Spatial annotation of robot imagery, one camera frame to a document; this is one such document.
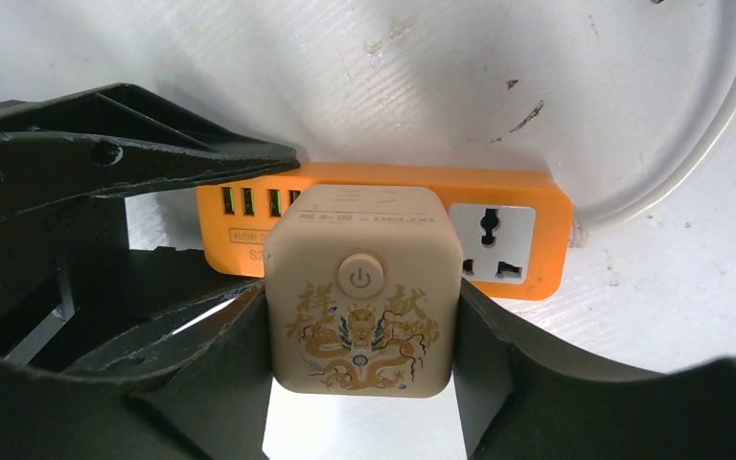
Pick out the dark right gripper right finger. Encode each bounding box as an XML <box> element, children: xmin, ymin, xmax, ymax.
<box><xmin>453</xmin><ymin>282</ymin><xmax>736</xmax><ymax>459</ymax></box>

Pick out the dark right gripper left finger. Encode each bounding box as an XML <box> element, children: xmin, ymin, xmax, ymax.
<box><xmin>0</xmin><ymin>282</ymin><xmax>272</xmax><ymax>459</ymax></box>

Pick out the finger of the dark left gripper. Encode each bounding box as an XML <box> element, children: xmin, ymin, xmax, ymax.
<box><xmin>0</xmin><ymin>83</ymin><xmax>299</xmax><ymax>222</ymax></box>
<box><xmin>0</xmin><ymin>248</ymin><xmax>261</xmax><ymax>375</ymax></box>

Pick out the orange power strip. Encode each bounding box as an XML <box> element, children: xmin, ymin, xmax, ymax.
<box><xmin>196</xmin><ymin>162</ymin><xmax>574</xmax><ymax>300</ymax></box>

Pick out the beige dragon cube adapter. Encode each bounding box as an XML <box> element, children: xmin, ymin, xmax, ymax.
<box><xmin>263</xmin><ymin>185</ymin><xmax>463</xmax><ymax>398</ymax></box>

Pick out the white cable of orange strip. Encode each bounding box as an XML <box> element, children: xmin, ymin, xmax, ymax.
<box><xmin>570</xmin><ymin>0</ymin><xmax>736</xmax><ymax>245</ymax></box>

